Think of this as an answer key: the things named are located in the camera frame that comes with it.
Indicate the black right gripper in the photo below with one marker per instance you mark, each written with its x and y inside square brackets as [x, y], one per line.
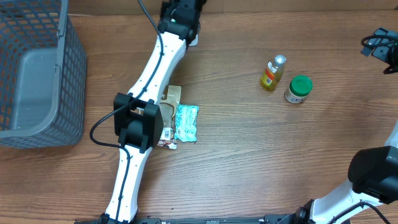
[376, 42]

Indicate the green lid white jar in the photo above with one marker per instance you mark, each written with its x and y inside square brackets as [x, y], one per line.
[298, 89]

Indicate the yellow liquid bottle grey cap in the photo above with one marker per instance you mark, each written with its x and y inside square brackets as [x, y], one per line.
[273, 73]

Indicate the teal tissue packet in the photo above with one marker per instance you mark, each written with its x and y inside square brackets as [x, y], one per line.
[186, 123]

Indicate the brown snack bag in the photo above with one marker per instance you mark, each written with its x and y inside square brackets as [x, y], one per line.
[169, 103]

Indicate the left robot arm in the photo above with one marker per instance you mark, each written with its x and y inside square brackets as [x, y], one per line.
[137, 116]

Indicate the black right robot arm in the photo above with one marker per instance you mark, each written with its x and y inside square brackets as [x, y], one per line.
[371, 182]

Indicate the white barcode scanner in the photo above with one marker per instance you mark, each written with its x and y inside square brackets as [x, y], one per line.
[192, 40]

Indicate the dark grey mesh plastic basket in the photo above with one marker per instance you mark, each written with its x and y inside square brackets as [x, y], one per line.
[43, 75]

